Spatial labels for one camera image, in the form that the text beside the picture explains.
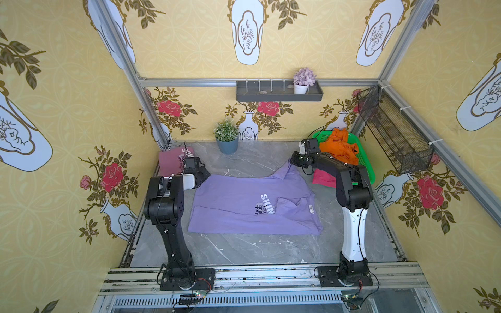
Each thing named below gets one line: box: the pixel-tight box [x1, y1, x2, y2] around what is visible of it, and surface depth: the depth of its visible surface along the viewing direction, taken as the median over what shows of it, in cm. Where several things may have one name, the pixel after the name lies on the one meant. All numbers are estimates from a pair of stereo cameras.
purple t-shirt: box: [187, 159, 324, 236], surface depth 94 cm
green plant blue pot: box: [213, 118, 240, 155], surface depth 109 cm
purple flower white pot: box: [292, 67, 318, 95], surface depth 85 cm
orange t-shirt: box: [319, 127, 359, 165], surface depth 109 cm
